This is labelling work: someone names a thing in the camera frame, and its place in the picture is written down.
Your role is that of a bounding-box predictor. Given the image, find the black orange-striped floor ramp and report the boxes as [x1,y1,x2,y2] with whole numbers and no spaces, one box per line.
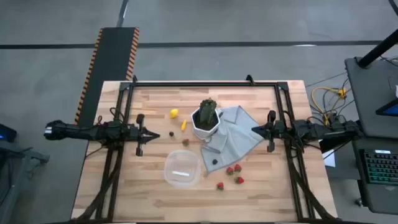
[73,27,141,125]

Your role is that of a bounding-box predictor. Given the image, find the yellow cable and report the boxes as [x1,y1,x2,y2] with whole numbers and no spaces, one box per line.
[310,86,349,121]

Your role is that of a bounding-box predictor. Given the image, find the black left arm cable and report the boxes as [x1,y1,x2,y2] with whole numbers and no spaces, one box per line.
[95,107,127,125]

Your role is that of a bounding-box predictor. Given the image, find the grey keyboard shelf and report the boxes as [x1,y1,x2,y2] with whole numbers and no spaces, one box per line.
[351,136,398,216]

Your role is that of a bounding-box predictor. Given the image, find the grey cart top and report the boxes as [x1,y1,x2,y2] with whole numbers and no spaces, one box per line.
[344,57,398,139]

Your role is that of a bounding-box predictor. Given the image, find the backlit black keyboard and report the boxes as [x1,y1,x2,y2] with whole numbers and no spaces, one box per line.
[359,148,398,185]

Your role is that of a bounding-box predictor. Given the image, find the white paper sheet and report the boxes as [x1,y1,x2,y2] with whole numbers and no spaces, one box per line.
[322,148,336,168]

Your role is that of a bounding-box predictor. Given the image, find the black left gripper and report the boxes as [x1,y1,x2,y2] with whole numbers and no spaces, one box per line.
[126,113,161,157]

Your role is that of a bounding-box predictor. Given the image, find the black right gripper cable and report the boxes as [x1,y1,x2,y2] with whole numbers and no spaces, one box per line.
[281,110,308,154]

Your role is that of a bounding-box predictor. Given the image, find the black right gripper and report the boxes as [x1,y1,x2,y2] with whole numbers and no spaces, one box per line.
[251,110,286,153]

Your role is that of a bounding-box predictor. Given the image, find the grey waffle cloth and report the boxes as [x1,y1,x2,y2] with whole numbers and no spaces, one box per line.
[200,105,265,175]

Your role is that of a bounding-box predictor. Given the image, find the white faceted plant pot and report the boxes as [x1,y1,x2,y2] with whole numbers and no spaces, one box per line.
[190,106,221,140]

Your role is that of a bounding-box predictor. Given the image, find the black device blue light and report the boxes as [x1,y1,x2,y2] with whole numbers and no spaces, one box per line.
[0,123,18,143]

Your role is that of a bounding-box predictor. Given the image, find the clear plastic tupperware container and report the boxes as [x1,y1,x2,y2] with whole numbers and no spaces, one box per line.
[164,149,202,189]

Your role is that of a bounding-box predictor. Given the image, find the black laptop blue screen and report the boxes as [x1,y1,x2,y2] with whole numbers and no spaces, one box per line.
[375,98,398,118]

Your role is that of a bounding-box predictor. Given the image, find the black metal table frame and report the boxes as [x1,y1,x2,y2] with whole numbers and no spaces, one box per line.
[70,74,343,224]

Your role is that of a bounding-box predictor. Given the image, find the black pole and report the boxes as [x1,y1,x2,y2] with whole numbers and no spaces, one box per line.
[356,28,398,69]

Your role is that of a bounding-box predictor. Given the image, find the green cactus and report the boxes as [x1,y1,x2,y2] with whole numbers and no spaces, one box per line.
[198,98,218,125]

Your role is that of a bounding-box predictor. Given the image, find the grey metal stand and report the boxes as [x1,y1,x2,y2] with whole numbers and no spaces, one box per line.
[0,139,50,224]

